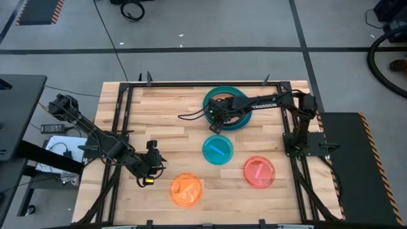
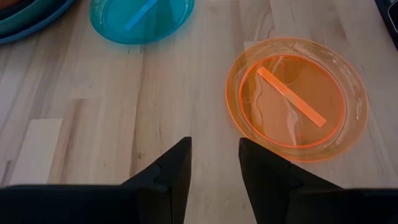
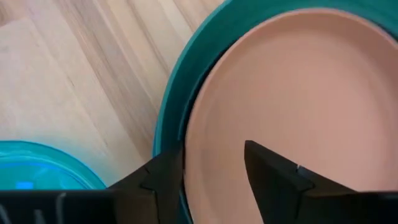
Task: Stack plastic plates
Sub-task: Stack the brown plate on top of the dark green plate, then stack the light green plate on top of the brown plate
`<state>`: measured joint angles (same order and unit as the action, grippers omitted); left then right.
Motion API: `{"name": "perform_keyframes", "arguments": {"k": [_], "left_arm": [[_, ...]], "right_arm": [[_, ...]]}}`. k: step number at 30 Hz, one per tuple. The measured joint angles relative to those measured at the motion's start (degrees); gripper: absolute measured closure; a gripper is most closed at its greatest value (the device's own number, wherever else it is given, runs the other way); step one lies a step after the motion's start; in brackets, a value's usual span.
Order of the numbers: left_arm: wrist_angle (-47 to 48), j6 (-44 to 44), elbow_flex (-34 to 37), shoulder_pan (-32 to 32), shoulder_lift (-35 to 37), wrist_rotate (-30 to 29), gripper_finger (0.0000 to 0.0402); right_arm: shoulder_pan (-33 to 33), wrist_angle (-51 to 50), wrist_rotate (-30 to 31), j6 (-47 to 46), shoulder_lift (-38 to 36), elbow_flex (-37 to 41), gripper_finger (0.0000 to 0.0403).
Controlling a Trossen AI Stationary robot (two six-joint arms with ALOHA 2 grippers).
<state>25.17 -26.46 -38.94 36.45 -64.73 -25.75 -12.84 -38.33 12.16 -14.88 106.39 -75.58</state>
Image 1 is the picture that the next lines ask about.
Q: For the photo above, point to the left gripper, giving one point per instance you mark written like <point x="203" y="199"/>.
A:
<point x="144" y="165"/>

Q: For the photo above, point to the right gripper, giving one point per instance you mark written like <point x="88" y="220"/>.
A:
<point x="227" y="108"/>

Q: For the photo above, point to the large teal plastic plate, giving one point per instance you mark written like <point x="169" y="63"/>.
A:
<point x="235" y="92"/>

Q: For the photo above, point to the red transparent plastic plate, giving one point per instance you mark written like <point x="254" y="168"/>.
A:
<point x="267" y="178"/>

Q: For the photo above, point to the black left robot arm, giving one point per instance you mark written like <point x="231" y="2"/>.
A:
<point x="92" y="128"/>

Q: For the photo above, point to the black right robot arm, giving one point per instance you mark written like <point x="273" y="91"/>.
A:
<point x="270" y="105"/>

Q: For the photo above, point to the large blue plastic plate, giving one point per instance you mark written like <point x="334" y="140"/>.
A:
<point x="245" y="122"/>

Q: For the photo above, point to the small teal transparent plate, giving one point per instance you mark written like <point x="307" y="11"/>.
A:
<point x="224" y="156"/>

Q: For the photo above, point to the orange transparent plastic plate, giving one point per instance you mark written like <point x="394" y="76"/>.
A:
<point x="178" y="197"/>

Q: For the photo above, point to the white paper sheet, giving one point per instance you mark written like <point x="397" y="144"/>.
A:
<point x="57" y="143"/>

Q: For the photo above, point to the black power adapter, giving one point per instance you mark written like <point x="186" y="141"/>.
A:
<point x="52" y="128"/>

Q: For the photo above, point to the large black hazard-striped mat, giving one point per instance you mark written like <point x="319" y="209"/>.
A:
<point x="356" y="165"/>

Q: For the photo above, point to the black desk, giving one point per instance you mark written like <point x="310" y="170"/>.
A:
<point x="19" y="108"/>

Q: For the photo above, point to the orange and black tool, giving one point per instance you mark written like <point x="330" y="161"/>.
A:
<point x="397" y="65"/>

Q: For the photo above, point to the small black hazard-striped mat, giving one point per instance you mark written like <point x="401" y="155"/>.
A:
<point x="38" y="11"/>

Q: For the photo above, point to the black equipment case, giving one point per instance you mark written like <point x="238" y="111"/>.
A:
<point x="394" y="9"/>

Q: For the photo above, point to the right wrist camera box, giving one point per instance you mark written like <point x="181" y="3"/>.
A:
<point x="212" y="109"/>

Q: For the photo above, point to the black table frame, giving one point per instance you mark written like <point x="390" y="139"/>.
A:
<point x="203" y="84"/>

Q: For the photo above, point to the black frame clamp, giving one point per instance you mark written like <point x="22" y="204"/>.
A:
<point x="262" y="223"/>
<point x="149" y="224"/>
<point x="149" y="78"/>
<point x="265" y="79"/>

